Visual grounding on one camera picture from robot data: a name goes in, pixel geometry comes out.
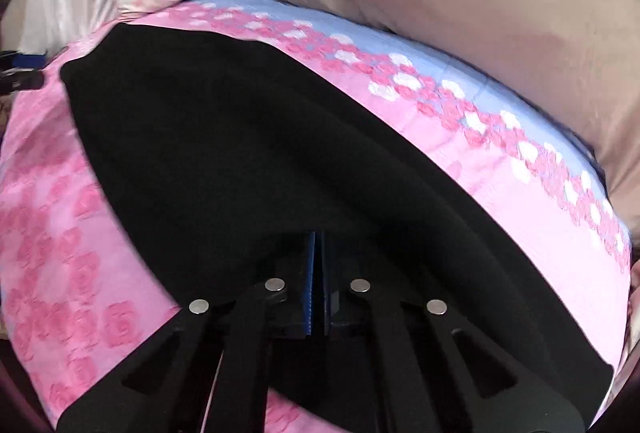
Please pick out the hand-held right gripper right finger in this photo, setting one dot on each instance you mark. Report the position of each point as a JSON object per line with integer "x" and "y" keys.
{"x": 327, "y": 285}

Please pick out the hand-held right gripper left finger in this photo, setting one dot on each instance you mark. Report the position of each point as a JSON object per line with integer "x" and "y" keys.
{"x": 310, "y": 285}

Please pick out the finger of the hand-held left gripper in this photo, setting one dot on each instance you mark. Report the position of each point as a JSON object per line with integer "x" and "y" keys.
{"x": 25, "y": 80}

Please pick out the black pants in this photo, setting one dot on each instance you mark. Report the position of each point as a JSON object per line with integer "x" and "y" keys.
{"x": 240, "y": 138}

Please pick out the pink floral bed sheet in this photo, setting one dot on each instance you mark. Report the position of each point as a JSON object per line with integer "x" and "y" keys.
{"x": 75, "y": 238}

